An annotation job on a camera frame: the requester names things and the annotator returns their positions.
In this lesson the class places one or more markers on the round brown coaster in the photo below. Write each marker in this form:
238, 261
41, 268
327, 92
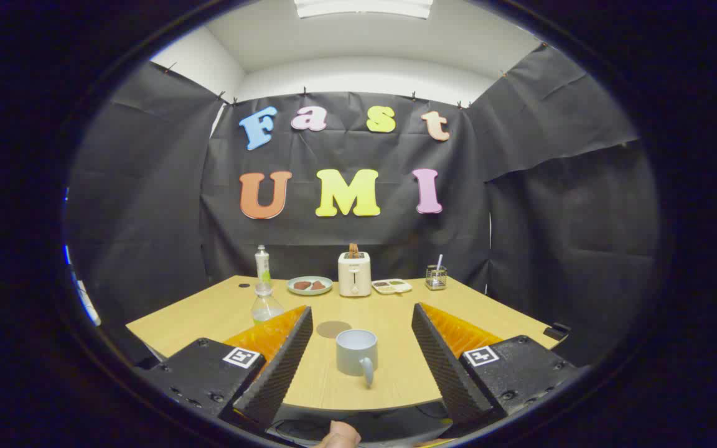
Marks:
327, 326

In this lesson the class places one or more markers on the pale green plate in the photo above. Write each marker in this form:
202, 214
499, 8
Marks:
309, 292

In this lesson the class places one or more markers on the clear juice bottle green label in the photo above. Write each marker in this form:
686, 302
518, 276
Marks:
265, 306

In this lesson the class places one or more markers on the white toaster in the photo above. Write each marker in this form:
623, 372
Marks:
355, 277

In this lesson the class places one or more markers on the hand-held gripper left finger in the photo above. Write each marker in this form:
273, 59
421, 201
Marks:
284, 367

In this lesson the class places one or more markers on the slim white green bottle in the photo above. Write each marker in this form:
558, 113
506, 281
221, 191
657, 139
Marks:
262, 264

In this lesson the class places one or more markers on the light grey cup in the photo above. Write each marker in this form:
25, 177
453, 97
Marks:
355, 358

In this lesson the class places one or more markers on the small black table clamp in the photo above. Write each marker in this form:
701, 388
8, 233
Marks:
559, 330

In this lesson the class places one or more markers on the brown meat piece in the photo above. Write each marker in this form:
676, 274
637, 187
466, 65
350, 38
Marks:
318, 285
302, 285

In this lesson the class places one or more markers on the black backdrop cloth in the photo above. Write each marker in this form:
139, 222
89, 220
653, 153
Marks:
520, 218

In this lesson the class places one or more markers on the white divided tray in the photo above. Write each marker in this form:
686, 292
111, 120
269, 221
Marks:
391, 287

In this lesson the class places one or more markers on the ceiling light panel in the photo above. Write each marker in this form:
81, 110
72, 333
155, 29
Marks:
365, 7

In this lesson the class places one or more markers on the wooden table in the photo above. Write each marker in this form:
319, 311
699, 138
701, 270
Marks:
389, 317

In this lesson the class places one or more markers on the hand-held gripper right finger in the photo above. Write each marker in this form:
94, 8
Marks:
442, 361

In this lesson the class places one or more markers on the brown toast slice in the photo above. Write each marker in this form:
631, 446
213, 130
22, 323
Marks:
353, 250

